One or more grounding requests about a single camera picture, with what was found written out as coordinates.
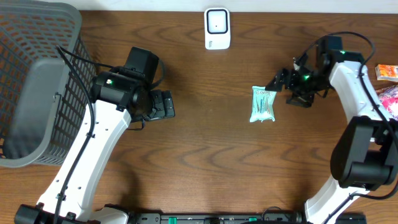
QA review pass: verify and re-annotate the grey plastic mesh basket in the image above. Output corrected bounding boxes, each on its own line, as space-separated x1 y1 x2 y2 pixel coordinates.
1 1 96 168

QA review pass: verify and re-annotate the red purple snack bag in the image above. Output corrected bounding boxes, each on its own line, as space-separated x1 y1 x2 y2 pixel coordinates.
376 85 398 120

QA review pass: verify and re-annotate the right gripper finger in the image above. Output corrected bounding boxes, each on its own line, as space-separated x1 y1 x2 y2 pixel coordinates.
265 68 290 92
286 93 315 108

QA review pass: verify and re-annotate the small orange snack packet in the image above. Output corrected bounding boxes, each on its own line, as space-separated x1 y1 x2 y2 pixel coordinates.
375 64 398 82

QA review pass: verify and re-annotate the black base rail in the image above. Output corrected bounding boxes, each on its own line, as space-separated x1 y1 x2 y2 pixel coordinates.
83 212 368 224

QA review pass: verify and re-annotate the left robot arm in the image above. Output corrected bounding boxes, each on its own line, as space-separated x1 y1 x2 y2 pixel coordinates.
14 71 175 224

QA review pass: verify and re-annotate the teal snack packet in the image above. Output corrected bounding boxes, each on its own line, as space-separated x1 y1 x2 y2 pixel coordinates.
249 86 276 123

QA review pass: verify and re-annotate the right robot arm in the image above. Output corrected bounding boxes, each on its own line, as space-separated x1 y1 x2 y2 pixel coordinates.
265 48 397 223

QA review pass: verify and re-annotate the white barcode scanner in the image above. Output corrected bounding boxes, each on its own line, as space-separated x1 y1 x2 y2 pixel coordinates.
204 7 231 50

